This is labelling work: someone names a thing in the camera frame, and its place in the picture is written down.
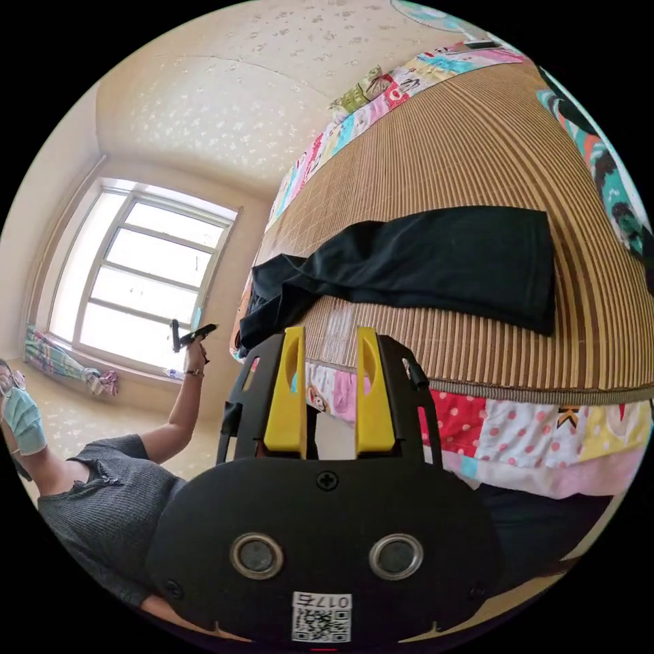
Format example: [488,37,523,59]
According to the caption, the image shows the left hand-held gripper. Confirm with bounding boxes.
[177,322,219,366]

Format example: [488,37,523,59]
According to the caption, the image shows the bed with woven mat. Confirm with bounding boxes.
[228,38,654,501]

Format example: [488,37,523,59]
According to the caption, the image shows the person's left forearm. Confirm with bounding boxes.
[138,371,205,465]

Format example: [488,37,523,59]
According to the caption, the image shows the pile of clothes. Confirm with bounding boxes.
[535,65,654,292]

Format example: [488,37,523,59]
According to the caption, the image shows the green printed pillow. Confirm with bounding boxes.
[326,63,395,114]

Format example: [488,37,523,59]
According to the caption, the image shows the black pants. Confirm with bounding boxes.
[238,206,558,352]

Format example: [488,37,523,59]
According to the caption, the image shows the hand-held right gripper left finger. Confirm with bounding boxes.
[263,326,308,458]

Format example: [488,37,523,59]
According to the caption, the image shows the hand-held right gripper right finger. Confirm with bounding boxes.
[355,326,397,458]

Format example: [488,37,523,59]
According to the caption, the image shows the window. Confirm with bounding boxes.
[47,177,242,375]

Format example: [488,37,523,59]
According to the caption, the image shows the person's left hand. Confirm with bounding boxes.
[183,342,207,378]

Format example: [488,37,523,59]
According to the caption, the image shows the person's body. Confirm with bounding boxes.
[0,357,614,622]

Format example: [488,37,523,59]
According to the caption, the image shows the striped colourful curtain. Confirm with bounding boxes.
[24,324,120,397]

